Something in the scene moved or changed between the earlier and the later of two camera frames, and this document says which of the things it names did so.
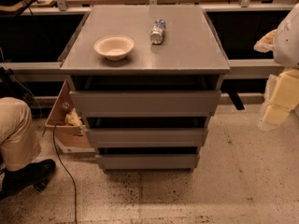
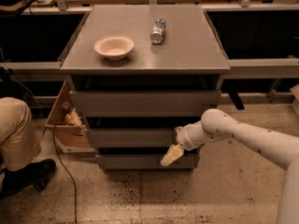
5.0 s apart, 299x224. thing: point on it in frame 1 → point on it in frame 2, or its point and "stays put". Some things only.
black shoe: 34,175 stays put
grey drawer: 147,137 stays put
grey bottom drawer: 149,161 stays put
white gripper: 288,44 → 186,140
